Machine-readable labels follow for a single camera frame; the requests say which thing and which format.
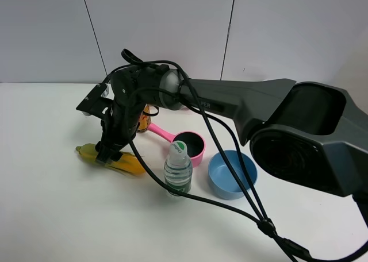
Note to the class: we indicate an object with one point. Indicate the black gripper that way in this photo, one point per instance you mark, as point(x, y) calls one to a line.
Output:
point(122, 117)

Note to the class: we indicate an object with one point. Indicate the yellow green corn cob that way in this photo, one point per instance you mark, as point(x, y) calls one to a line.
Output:
point(127, 163)

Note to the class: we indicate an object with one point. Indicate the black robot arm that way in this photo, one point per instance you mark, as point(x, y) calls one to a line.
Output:
point(308, 133)

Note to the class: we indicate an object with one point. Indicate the gold red drink can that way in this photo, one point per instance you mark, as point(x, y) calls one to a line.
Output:
point(145, 120)

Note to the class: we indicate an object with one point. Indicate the clear water bottle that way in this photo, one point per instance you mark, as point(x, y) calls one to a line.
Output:
point(178, 167)

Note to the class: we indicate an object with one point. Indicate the pink toy saucepan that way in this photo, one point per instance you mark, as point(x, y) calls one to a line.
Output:
point(195, 143)

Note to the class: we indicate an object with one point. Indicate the blue plastic bowl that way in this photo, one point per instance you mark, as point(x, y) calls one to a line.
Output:
point(221, 180)

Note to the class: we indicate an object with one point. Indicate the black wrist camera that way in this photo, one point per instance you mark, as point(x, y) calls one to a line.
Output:
point(93, 99)

